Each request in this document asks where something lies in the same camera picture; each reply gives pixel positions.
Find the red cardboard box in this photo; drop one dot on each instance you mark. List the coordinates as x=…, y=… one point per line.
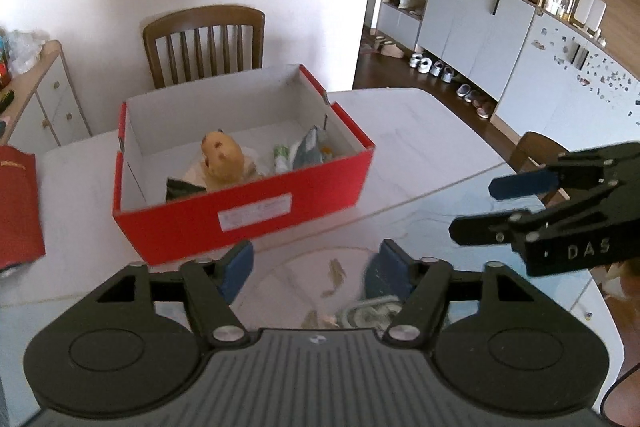
x=200, y=227

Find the wooden sideboard cabinet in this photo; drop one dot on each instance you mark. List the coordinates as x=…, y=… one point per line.
x=50, y=97

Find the yellow plush toy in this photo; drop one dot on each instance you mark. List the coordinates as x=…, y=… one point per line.
x=222, y=157

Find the row of white shoes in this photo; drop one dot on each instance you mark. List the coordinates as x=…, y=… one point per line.
x=437, y=69

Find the wooden dining chair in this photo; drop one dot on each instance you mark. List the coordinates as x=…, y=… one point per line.
x=535, y=149
x=200, y=19

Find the clear plastic bag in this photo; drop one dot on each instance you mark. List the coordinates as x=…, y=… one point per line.
x=22, y=52

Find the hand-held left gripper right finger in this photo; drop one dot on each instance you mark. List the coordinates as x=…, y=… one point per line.
x=392, y=264

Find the beige slippers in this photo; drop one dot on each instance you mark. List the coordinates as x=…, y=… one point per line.
x=390, y=48

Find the wet wipes pack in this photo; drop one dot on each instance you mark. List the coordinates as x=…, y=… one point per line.
x=305, y=152

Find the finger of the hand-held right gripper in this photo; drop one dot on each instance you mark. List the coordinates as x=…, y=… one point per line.
x=480, y=229
x=520, y=184

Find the white wall cabinet unit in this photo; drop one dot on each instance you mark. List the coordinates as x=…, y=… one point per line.
x=475, y=22

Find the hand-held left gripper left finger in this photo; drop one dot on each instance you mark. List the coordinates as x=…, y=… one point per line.
x=235, y=272

